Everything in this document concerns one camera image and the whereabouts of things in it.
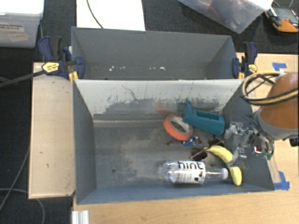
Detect grey metal bin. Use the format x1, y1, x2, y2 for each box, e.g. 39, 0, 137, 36
71, 26, 275, 205

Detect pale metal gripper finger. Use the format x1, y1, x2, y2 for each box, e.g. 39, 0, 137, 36
224, 121, 254, 140
227, 137, 251, 167

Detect brown sunglasses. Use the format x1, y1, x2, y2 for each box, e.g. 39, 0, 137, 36
190, 147, 209, 161

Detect clear plastic bottle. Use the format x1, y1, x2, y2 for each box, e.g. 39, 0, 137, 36
158, 160, 229, 185

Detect teal plastic tool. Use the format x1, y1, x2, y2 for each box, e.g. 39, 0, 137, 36
182, 100, 226, 137

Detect yellow banana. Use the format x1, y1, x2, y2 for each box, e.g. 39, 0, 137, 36
205, 145, 243, 187

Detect orange tape roll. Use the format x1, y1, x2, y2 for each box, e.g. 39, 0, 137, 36
163, 113, 194, 142

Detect small blue toy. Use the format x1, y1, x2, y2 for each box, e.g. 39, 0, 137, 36
182, 136, 197, 147

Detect pale wood board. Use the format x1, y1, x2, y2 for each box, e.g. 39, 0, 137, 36
28, 62, 77, 199

